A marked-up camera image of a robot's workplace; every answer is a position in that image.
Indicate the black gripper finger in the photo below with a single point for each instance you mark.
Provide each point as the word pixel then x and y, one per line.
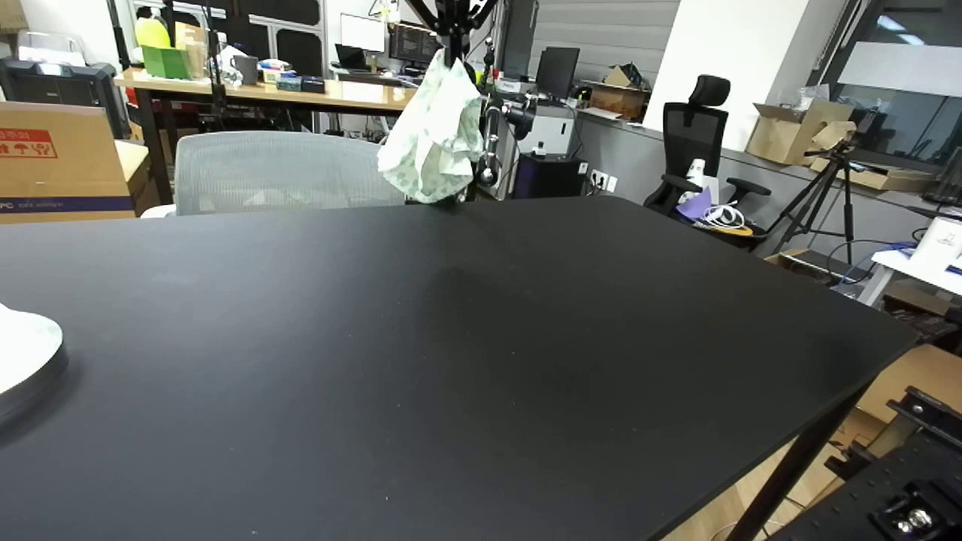
pixel 437 13
pixel 470 15

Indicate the white cloth with green print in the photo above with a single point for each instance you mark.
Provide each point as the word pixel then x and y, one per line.
pixel 432 138

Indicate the black monitor with lit screen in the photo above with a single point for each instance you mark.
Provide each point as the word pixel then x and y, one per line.
pixel 409 46

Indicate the dark computer monitor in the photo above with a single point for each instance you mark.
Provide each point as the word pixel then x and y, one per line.
pixel 558 73

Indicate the white computer case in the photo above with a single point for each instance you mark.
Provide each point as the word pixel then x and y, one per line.
pixel 549 130

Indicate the black panel board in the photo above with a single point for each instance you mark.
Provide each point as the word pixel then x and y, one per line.
pixel 295 48

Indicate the wooden desk with black legs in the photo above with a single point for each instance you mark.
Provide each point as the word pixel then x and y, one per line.
pixel 303 95

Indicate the small brown cardboard box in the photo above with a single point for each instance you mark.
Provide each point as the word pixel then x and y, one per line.
pixel 619 100

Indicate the grey mesh office chair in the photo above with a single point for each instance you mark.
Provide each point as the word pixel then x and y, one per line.
pixel 280 169

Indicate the black office chair with headrest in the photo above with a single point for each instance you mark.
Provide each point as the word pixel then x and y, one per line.
pixel 695 130

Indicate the green storage box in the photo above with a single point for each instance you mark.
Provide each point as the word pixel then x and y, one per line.
pixel 166 60

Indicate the white spray bottle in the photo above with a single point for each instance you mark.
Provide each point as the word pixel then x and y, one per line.
pixel 699 182

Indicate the purple item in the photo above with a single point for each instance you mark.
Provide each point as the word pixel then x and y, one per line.
pixel 694 208

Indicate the open cardboard box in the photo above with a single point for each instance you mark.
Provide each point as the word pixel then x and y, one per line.
pixel 784 137

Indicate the black printer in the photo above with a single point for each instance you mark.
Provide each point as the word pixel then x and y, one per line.
pixel 62 84

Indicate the cardboard box with red label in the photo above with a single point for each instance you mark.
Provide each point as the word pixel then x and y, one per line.
pixel 62 159

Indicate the long flat cardboard box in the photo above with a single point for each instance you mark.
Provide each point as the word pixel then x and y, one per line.
pixel 881 175

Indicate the white side table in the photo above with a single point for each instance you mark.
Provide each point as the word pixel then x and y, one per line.
pixel 936 251

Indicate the white plate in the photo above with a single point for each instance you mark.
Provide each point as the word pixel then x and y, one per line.
pixel 20 347

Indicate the black table leg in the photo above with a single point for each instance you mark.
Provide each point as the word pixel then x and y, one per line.
pixel 793 470

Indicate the black camera tripod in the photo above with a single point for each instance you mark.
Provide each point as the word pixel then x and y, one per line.
pixel 846 200

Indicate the black metal equipment frame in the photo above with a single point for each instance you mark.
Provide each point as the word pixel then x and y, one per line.
pixel 903 483

